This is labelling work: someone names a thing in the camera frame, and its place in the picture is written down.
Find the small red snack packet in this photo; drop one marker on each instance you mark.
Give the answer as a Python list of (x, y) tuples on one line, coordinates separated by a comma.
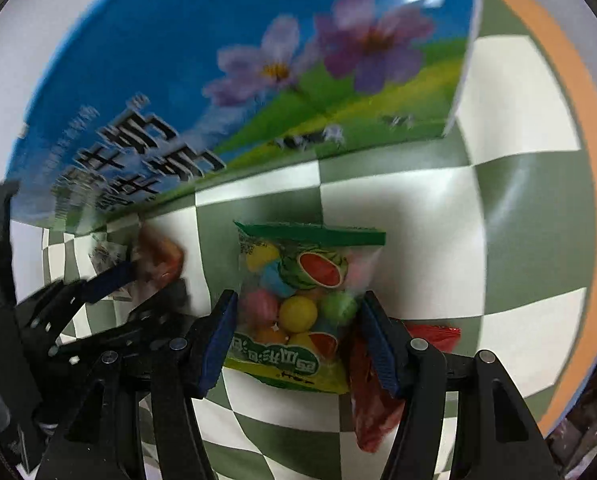
[(373, 410)]

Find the green bag of candy balls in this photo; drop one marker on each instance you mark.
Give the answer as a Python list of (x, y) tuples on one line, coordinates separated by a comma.
[(298, 310)]

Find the green white checkered blanket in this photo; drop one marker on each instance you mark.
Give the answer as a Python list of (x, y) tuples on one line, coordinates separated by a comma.
[(518, 220)]

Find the blue printed cardboard box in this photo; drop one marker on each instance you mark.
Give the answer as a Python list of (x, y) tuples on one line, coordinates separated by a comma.
[(228, 60)]

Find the dark red snack packet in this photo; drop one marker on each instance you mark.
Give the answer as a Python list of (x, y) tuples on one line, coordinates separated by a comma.
[(158, 257)]

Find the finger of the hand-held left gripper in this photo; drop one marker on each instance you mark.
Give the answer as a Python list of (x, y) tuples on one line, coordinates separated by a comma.
[(108, 280), (143, 322)]

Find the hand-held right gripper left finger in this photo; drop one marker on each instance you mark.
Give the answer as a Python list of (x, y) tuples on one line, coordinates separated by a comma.
[(218, 345)]

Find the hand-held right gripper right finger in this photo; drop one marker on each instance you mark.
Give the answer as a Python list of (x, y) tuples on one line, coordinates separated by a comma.
[(378, 350)]

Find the white labelled snack packet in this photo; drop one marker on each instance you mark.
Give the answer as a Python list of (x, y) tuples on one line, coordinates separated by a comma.
[(106, 252)]

